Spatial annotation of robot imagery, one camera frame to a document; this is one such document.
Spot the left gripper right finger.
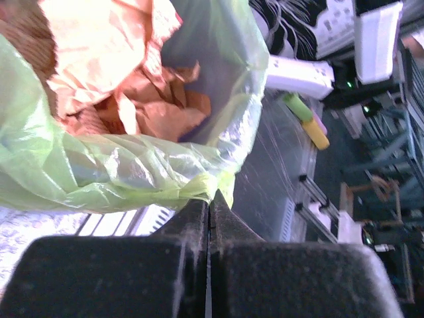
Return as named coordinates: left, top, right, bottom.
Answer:
left=209, top=193, right=403, bottom=317

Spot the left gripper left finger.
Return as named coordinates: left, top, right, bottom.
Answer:
left=1, top=200, right=209, bottom=317

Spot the green plastic trash bag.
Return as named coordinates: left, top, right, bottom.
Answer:
left=1, top=1, right=270, bottom=213

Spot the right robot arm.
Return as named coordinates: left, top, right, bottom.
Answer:
left=265, top=55, right=335, bottom=101

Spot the crumpled brown paper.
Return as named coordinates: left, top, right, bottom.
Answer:
left=1, top=1, right=211, bottom=142

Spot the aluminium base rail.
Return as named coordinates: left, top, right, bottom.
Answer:
left=278, top=145, right=342, bottom=242

